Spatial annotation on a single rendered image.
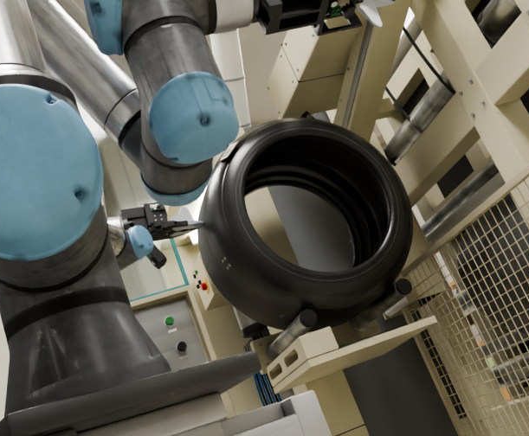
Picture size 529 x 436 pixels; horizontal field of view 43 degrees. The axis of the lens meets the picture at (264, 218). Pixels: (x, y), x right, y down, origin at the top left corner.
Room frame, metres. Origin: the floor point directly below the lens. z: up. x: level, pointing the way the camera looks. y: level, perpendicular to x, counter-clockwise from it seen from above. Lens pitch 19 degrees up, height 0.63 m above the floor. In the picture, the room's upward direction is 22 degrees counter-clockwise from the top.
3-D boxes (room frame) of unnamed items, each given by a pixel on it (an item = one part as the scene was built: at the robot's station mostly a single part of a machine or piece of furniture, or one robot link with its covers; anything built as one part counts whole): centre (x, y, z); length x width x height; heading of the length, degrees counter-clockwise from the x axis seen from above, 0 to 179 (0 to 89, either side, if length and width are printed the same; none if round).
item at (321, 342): (1.81, 0.05, 0.84); 0.36 x 0.09 x 0.06; 21
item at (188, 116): (0.54, 0.03, 0.94); 0.11 x 0.08 x 0.11; 17
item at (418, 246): (2.20, -0.35, 1.05); 0.20 x 0.15 x 0.30; 21
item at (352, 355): (1.86, -0.08, 0.80); 0.37 x 0.36 x 0.02; 111
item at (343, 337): (2.03, -0.01, 0.90); 0.40 x 0.03 x 0.10; 111
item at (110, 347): (0.61, 0.21, 0.77); 0.15 x 0.15 x 0.10
